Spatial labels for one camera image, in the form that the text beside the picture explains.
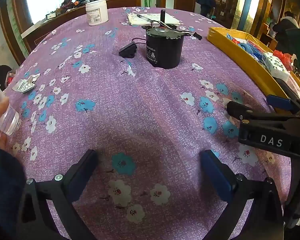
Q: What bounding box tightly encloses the black pen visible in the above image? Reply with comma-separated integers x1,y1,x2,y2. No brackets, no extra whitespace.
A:
137,14,160,22

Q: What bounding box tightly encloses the white plastic jar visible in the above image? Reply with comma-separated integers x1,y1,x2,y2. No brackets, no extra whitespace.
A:
85,0,109,26

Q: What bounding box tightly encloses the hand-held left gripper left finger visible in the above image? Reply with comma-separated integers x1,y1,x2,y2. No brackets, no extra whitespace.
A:
16,149,98,240

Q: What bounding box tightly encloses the wooden stair railing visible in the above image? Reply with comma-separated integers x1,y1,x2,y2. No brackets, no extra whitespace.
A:
212,0,240,20

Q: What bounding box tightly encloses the dark blue jacket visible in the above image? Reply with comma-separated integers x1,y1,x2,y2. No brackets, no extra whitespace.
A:
195,0,216,17

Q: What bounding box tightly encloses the purple floral tablecloth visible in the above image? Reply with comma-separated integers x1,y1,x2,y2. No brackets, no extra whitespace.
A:
1,6,298,240

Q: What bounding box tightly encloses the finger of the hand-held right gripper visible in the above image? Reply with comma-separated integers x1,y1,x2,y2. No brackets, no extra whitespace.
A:
227,101,300,125
266,94,300,114

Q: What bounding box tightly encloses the yellow cardboard box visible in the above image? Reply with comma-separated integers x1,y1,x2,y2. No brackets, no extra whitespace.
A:
206,27,300,113

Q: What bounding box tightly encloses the white paper notebook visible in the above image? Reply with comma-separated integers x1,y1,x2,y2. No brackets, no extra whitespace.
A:
127,12,180,26

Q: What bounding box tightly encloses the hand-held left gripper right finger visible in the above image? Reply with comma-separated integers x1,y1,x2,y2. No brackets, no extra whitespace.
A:
201,149,284,240

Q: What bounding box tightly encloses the small white floral tissue pack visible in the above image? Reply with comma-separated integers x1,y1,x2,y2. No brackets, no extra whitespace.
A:
261,52,290,82

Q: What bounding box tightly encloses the blue knitted cloth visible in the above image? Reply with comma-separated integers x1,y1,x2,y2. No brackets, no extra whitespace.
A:
236,41,265,63

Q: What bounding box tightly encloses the small black plastic box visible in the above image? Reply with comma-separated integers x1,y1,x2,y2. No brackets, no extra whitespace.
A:
119,38,147,59

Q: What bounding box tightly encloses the silver foil blister pack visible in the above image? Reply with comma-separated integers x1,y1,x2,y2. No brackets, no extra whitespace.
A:
12,74,42,94

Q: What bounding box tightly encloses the large red plastic bag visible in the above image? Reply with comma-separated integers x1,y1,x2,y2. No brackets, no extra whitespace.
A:
6,70,16,87

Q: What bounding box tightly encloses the black cylindrical motor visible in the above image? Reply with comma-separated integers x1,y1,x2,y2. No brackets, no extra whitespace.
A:
141,9,203,68

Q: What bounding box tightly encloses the wooden framed counter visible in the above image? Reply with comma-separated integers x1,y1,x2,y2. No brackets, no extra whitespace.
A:
0,0,143,55

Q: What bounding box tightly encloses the clear plastic cup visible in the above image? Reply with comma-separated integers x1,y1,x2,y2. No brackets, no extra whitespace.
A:
0,84,20,136

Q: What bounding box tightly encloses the gold striped pillar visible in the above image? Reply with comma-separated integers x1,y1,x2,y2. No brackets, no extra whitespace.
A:
231,0,275,38

